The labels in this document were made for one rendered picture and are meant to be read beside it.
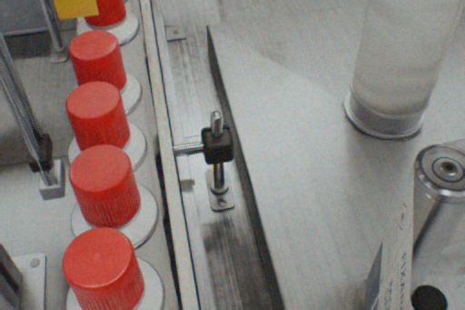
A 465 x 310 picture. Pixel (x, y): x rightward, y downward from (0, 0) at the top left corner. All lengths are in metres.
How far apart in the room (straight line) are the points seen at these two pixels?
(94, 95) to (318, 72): 0.37
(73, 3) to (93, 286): 0.23
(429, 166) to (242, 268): 0.26
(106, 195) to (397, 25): 0.31
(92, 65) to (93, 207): 0.10
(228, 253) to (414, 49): 0.26
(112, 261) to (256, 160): 0.31
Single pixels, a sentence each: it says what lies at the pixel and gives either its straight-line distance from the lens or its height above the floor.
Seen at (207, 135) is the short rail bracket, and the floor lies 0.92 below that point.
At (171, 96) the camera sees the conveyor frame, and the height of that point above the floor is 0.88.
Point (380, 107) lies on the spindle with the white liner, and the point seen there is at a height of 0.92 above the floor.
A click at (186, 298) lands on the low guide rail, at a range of 0.42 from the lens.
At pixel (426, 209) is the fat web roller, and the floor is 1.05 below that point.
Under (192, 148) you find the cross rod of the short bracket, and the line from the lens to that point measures 0.51.
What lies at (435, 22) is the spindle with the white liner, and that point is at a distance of 0.48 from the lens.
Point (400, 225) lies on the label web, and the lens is 0.32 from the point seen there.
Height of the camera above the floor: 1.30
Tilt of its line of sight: 48 degrees down
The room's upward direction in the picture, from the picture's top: 1 degrees counter-clockwise
